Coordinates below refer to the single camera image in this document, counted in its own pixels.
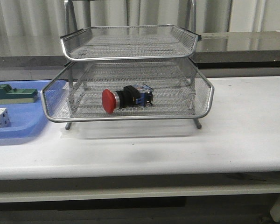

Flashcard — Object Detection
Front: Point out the red emergency stop button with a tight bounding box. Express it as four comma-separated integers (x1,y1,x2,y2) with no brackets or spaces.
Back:
101,84,154,114

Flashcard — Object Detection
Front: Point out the silver mesh tray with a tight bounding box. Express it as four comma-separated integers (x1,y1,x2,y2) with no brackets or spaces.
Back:
41,58,214,122
60,25,202,61

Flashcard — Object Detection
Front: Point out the blue plastic tray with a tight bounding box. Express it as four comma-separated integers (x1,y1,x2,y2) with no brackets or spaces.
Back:
0,80,49,145

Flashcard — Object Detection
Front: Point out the dark grey back counter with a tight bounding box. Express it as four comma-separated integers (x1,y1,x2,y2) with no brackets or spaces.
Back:
0,31,280,81

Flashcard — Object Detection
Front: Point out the green terminal block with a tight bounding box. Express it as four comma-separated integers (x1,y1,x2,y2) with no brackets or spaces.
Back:
0,84,38,105

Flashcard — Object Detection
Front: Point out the silver wire rack frame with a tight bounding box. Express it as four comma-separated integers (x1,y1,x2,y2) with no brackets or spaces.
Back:
63,0,203,131

